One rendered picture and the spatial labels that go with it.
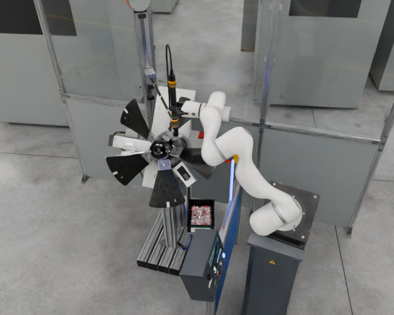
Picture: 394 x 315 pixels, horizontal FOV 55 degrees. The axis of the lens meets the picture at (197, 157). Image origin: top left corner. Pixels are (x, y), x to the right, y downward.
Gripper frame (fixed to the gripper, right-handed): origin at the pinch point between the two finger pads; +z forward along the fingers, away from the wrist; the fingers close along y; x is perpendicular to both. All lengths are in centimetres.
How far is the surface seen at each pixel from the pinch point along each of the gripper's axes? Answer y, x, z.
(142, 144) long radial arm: 8.2, -38.0, 26.3
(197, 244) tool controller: -67, -27, -32
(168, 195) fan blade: -18, -52, 0
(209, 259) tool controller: -74, -26, -40
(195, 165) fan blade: -7.0, -34.2, -13.8
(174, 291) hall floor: -25, -151, -1
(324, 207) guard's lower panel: 70, -126, -104
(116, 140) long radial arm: 8, -39, 45
